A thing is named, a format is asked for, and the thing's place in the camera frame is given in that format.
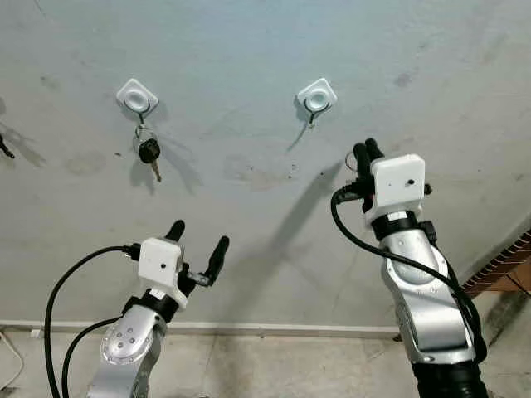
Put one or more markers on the red tiled wall edge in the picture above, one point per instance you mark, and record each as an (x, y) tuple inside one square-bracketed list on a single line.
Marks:
[(502, 265)]

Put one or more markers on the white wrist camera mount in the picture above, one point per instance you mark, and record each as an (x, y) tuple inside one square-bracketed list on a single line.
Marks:
[(159, 261), (398, 186)]

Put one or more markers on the white adhesive wall hook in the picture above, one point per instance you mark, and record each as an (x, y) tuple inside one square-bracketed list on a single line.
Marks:
[(317, 96), (137, 94)]

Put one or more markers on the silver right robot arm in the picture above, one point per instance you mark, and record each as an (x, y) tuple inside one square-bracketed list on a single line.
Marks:
[(427, 307)]

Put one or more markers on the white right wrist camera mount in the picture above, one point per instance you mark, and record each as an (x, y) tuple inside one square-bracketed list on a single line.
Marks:
[(398, 186)]

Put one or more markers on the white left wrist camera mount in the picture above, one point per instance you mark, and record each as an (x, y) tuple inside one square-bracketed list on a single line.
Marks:
[(159, 261)]

